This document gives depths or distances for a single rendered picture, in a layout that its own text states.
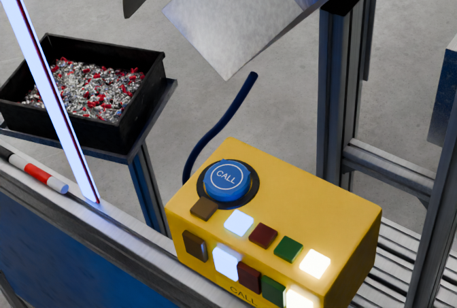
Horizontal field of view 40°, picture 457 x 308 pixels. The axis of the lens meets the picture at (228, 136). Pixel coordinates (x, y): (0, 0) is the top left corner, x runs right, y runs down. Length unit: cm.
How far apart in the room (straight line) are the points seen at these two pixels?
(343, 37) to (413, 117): 113
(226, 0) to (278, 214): 40
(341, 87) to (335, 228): 59
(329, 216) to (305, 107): 161
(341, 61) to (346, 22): 7
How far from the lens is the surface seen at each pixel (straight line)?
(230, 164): 55
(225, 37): 86
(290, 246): 51
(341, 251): 51
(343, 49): 103
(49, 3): 282
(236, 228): 52
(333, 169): 124
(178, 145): 205
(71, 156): 78
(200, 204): 54
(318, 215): 53
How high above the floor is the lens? 150
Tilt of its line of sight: 47 degrees down
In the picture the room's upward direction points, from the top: 7 degrees counter-clockwise
